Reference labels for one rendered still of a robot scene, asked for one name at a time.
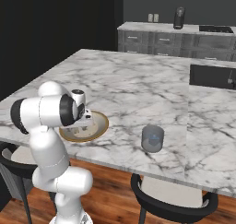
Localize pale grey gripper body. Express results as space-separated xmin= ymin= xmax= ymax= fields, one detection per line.
xmin=73 ymin=108 xmax=93 ymax=126

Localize gold rimmed ice bowl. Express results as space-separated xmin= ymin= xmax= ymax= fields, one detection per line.
xmin=58 ymin=110 xmax=110 ymax=143

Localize grey glass of water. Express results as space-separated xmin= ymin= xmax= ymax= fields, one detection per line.
xmin=140 ymin=124 xmax=165 ymax=154

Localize black chair with pale seat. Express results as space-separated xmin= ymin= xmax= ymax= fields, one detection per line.
xmin=130 ymin=172 xmax=219 ymax=224
xmin=0 ymin=141 xmax=72 ymax=224

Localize grey run of cupboards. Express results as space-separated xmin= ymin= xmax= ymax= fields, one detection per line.
xmin=117 ymin=21 xmax=236 ymax=62

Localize dark sink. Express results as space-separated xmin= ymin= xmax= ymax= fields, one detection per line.
xmin=189 ymin=64 xmax=236 ymax=90

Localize grey tap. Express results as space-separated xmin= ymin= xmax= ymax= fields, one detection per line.
xmin=227 ymin=68 xmax=236 ymax=86

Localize black hob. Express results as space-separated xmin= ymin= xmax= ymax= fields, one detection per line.
xmin=198 ymin=24 xmax=234 ymax=34

